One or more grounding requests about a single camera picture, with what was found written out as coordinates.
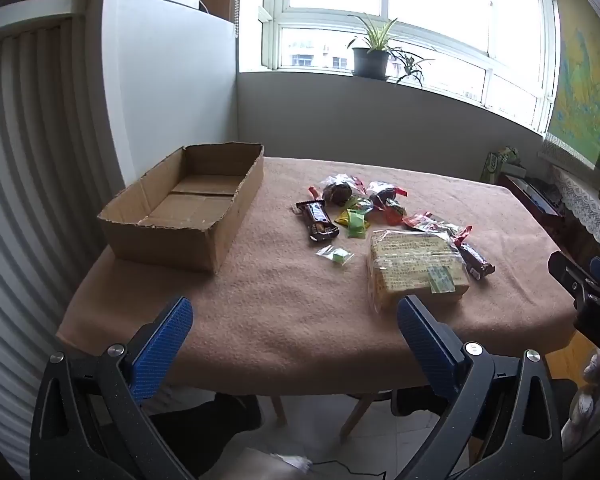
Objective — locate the dark cloth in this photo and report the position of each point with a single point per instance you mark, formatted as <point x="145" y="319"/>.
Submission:
<point x="205" y="425"/>
<point x="415" y="402"/>

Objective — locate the white lace cloth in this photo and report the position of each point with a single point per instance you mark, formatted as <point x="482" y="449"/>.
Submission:
<point x="585" y="200"/>

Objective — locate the yellow candy packet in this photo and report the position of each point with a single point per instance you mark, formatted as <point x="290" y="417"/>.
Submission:
<point x="345" y="218"/>

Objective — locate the brown chocolate bar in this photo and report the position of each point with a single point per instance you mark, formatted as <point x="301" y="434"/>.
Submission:
<point x="319" y="221"/>

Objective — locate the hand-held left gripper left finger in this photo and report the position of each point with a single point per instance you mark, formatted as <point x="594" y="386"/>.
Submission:
<point x="161" y="342"/>

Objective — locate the clear red-edged snack packet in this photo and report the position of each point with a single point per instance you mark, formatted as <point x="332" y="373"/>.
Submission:
<point x="430" y="224"/>

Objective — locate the large clear bread packet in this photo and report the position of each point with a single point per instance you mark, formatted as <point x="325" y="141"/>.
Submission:
<point x="410" y="266"/>

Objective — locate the green printed carton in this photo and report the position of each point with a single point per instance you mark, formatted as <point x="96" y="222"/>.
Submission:
<point x="495" y="162"/>

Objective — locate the dark red wooden cabinet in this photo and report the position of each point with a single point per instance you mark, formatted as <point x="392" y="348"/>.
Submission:
<point x="530" y="197"/>

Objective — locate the green yellow wall poster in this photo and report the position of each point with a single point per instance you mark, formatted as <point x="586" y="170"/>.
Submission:
<point x="580" y="85"/>

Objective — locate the orange-red snack packet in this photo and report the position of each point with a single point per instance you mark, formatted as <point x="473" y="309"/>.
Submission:
<point x="394" y="214"/>

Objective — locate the small clear green candy packet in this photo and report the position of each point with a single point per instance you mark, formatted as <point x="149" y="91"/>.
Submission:
<point x="337" y="256"/>

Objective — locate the white cabinet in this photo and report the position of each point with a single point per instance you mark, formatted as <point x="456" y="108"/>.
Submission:
<point x="170" y="85"/>

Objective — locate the white ribbed panel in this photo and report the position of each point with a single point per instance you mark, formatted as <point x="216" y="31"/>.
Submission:
<point x="30" y="160"/>

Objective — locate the potted spider plant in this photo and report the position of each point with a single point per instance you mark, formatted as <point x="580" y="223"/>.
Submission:
<point x="371" y="62"/>

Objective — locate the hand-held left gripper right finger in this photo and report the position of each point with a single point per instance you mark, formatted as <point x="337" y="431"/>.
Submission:
<point x="425" y="347"/>

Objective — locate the small pink snack packet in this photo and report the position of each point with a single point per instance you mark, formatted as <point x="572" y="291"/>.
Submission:
<point x="313" y="193"/>

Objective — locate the dark cake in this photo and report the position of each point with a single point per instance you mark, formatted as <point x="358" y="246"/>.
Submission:
<point x="337" y="192"/>
<point x="382" y="196"/>

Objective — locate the dark red-ended chocolate bar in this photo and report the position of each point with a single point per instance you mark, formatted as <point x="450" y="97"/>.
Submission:
<point x="474" y="260"/>

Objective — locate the green-lidded jelly cup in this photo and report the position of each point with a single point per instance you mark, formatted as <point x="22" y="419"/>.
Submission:
<point x="362" y="204"/>

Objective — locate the brown cardboard box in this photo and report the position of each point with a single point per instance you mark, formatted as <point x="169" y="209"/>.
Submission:
<point x="172" y="249"/>

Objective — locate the person's right hand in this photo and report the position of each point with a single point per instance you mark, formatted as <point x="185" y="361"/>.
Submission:
<point x="592" y="377"/>

